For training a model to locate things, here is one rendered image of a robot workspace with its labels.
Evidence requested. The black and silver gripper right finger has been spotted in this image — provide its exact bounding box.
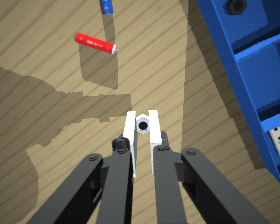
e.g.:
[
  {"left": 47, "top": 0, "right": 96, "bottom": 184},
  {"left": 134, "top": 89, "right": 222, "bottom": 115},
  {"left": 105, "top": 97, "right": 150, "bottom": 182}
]
[{"left": 149, "top": 110, "right": 271, "bottom": 224}]

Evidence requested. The white domino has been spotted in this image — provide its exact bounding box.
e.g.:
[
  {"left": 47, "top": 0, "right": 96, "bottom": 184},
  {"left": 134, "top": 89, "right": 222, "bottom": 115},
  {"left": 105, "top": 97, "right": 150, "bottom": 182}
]
[{"left": 269, "top": 126, "right": 280, "bottom": 155}]

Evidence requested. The silver hex nut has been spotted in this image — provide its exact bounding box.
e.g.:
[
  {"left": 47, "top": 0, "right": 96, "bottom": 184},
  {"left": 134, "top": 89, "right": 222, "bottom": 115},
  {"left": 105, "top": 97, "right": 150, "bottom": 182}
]
[{"left": 136, "top": 114, "right": 150, "bottom": 134}]

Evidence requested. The dark grey hex nut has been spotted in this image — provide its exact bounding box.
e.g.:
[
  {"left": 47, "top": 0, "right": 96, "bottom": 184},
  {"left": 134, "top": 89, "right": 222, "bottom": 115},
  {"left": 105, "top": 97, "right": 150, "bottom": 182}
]
[{"left": 226, "top": 0, "right": 247, "bottom": 15}]

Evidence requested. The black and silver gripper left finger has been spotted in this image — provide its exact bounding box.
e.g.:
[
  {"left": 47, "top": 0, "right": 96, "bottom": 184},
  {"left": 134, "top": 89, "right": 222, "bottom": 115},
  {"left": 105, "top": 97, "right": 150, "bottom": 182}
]
[{"left": 26, "top": 111, "right": 138, "bottom": 224}]

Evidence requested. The blue three-compartment bin rack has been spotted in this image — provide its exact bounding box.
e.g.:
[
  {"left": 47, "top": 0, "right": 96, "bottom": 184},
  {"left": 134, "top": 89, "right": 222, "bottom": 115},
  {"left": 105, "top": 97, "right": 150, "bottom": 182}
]
[{"left": 196, "top": 0, "right": 280, "bottom": 183}]

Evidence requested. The red battery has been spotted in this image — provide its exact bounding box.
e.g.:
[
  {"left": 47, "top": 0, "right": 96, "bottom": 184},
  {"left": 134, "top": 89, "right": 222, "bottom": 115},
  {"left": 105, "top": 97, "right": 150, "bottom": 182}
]
[{"left": 76, "top": 33, "right": 117, "bottom": 54}]

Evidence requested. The blue aaa battery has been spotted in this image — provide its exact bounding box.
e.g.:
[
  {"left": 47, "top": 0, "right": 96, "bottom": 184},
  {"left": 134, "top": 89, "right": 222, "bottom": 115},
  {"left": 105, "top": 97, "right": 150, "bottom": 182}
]
[{"left": 101, "top": 0, "right": 113, "bottom": 15}]

